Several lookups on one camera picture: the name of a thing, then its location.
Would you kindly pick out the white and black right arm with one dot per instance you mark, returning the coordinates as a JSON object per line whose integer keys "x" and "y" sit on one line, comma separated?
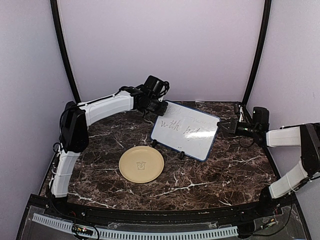
{"x": 301, "y": 141}

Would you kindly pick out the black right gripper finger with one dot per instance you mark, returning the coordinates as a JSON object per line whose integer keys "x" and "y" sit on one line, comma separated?
{"x": 224, "y": 122}
{"x": 223, "y": 126}

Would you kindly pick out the black front rail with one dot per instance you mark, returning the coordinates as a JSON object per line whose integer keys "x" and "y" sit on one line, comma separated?
{"x": 239, "y": 214}

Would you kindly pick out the black whiteboard stand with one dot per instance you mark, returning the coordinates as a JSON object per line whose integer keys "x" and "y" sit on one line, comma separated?
{"x": 181, "y": 155}

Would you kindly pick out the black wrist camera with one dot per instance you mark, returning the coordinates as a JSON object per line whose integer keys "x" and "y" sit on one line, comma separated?
{"x": 260, "y": 115}
{"x": 153, "y": 85}

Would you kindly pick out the black frame post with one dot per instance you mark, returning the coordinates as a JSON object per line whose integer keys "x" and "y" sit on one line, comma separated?
{"x": 258, "y": 51}
{"x": 63, "y": 50}

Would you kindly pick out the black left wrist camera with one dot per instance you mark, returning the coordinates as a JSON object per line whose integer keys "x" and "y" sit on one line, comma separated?
{"x": 153, "y": 85}

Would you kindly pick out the beige plate with bear drawing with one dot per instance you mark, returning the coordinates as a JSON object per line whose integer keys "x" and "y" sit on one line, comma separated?
{"x": 141, "y": 164}

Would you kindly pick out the white slotted cable duct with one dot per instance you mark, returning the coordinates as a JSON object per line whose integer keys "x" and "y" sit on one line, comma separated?
{"x": 123, "y": 231}

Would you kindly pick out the black right frame post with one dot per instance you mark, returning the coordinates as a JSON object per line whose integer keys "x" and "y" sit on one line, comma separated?
{"x": 258, "y": 51}

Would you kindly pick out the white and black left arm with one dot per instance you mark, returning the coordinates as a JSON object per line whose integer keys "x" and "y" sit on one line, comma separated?
{"x": 76, "y": 118}

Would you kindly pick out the black left frame post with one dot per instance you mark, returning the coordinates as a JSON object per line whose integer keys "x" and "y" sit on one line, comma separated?
{"x": 63, "y": 50}

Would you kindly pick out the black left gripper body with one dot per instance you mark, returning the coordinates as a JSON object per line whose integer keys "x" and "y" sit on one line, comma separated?
{"x": 153, "y": 107}

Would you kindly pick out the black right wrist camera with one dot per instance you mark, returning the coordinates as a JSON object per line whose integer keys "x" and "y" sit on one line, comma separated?
{"x": 260, "y": 115}

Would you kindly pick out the blue framed whiteboard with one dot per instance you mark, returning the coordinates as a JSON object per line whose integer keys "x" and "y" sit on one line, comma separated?
{"x": 185, "y": 129}

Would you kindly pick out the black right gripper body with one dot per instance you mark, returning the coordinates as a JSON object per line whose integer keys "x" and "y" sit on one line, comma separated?
{"x": 234, "y": 127}

